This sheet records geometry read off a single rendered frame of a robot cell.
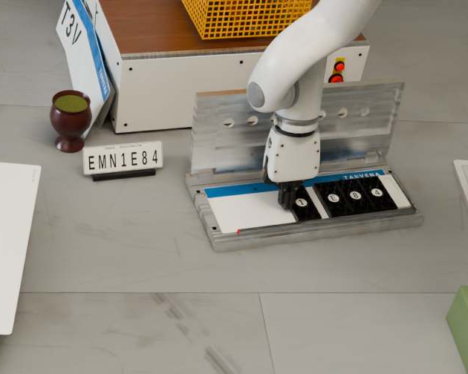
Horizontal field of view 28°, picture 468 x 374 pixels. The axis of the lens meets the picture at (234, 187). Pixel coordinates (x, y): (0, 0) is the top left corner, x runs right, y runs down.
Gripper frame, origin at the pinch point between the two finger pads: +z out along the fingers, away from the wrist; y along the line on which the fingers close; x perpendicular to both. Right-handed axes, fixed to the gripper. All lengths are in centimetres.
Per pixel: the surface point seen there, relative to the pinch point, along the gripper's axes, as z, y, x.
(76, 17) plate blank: -17, -29, 60
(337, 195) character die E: 1.3, 11.6, 0.7
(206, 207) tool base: 1.8, -15.4, 2.8
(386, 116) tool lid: -10.5, 25.7, 10.4
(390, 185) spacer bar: 1.2, 24.1, 1.9
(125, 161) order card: -2.0, -27.9, 17.2
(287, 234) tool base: 3.9, -2.3, -6.9
